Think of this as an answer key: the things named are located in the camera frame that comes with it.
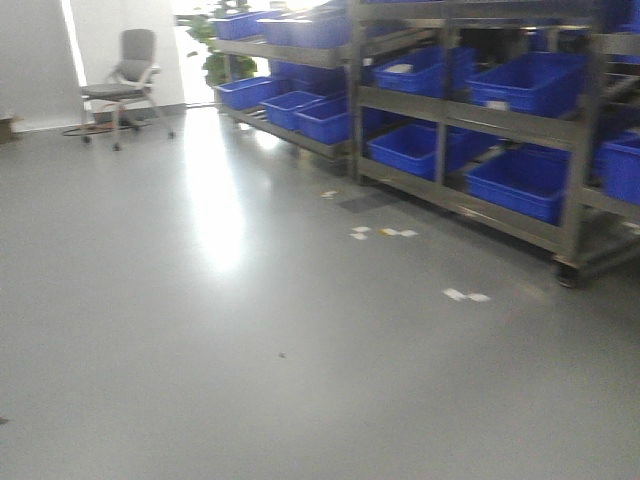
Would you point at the blue bin rack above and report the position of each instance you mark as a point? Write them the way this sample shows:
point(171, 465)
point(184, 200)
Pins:
point(329, 121)
point(249, 92)

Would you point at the grey office chair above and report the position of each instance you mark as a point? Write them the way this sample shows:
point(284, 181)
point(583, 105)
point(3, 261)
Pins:
point(130, 80)

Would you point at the blue bin lower left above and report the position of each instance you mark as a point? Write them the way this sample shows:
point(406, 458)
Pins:
point(413, 148)

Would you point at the green potted plant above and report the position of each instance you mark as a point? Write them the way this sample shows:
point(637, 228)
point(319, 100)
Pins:
point(219, 68)

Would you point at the steel shelf rack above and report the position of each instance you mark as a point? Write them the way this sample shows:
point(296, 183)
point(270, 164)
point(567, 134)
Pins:
point(376, 32)
point(598, 228)

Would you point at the blue bin upper right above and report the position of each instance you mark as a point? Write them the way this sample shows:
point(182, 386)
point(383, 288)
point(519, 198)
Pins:
point(544, 84)

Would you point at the blue bin upper shelf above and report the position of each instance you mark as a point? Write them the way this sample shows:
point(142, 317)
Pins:
point(422, 72)

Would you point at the near steel shelf rack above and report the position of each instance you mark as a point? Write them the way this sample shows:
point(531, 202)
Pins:
point(598, 228)

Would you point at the blue bin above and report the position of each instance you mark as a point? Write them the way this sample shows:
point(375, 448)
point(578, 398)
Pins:
point(413, 148)
point(529, 180)
point(544, 84)

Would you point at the far steel shelf rack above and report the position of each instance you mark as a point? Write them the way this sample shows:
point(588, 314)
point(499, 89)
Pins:
point(376, 32)

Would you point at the blue bin far rack front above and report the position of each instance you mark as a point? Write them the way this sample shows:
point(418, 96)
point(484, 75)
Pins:
point(329, 121)

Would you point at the blue bin lower right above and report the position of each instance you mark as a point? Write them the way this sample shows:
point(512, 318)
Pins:
point(529, 180)

